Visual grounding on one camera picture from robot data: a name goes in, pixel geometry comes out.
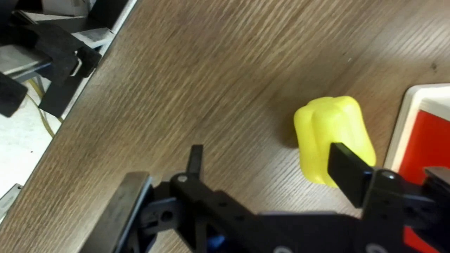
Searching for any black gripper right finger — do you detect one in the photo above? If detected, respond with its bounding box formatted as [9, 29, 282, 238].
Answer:
[327, 144, 372, 209]

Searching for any yellow toy pepper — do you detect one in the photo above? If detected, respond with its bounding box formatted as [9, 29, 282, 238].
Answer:
[292, 96, 376, 186]

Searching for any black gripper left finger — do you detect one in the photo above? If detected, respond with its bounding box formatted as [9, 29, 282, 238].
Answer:
[186, 145, 203, 179]

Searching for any wooden box with red side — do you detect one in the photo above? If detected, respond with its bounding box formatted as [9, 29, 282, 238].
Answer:
[382, 84, 450, 253]

